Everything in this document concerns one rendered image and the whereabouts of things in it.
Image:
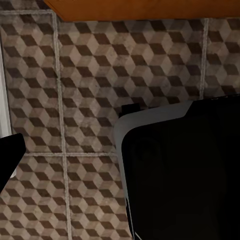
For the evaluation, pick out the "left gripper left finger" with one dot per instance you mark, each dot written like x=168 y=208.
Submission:
x=12 y=149

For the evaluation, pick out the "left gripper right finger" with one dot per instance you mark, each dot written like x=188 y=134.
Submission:
x=232 y=149

